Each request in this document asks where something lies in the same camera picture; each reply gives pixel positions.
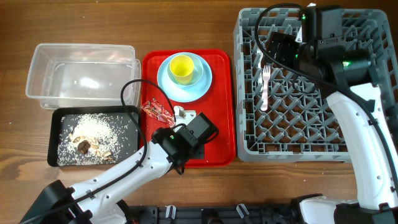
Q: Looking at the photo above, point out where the light blue small bowl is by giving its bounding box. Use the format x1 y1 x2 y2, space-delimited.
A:
167 52 204 87

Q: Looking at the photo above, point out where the food scraps and rice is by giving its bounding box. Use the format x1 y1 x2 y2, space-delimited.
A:
56 113 139 166

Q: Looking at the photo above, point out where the white plastic fork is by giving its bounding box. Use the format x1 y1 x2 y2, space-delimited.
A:
260 64 271 111

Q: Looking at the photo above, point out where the red snack wrapper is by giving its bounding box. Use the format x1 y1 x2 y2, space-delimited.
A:
141 98 175 127

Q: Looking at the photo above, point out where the light blue plate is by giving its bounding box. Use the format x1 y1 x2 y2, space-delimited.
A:
157 53 213 103

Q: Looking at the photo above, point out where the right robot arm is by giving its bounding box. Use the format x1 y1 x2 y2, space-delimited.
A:
261 32 397 223

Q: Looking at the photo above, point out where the clear plastic bin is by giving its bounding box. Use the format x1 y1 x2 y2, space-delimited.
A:
25 44 141 110

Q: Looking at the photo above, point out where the crumpled white tissue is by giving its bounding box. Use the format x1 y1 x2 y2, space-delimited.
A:
174 106 184 114

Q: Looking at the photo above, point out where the red serving tray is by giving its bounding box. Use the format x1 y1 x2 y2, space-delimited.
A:
141 49 236 168

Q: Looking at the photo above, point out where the black tray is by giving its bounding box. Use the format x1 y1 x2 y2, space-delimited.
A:
47 106 141 167

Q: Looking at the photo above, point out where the yellow plastic cup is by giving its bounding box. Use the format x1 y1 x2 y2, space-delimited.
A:
169 54 195 85

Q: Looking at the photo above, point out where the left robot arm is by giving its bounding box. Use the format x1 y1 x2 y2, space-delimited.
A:
21 126 213 223

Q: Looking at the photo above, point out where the white plastic spoon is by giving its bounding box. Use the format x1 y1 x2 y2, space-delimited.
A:
254 49 263 85

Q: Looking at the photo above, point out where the grey dishwasher rack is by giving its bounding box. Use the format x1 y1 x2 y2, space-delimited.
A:
234 8 397 162

